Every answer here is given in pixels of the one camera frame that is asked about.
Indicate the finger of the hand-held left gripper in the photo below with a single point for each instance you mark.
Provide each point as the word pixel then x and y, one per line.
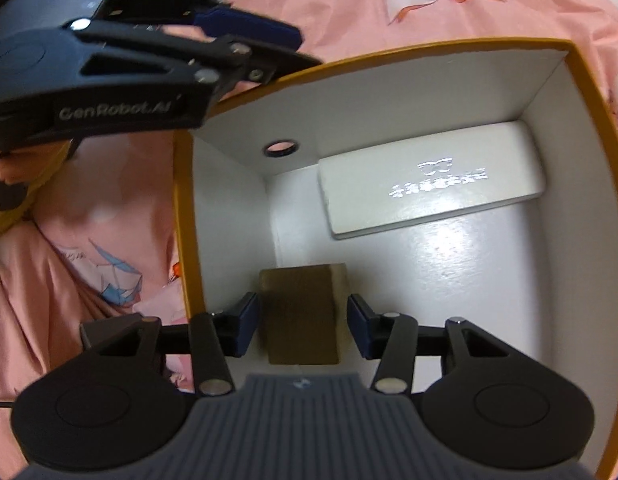
pixel 249 27
pixel 224 55

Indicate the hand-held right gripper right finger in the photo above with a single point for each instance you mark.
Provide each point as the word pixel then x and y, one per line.
pixel 359 325

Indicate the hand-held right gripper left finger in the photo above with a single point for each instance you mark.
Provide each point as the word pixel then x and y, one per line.
pixel 246 322

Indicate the small brown cardboard box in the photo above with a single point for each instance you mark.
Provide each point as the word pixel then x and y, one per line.
pixel 301 315

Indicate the orange-rimmed white cardboard box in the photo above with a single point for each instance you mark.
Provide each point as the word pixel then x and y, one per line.
pixel 489 285

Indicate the person's left hand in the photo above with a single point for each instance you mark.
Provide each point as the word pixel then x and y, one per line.
pixel 29 165

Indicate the pink printed blanket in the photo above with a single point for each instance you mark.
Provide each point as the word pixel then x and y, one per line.
pixel 339 0

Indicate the white glasses case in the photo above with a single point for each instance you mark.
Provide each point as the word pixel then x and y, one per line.
pixel 429 195

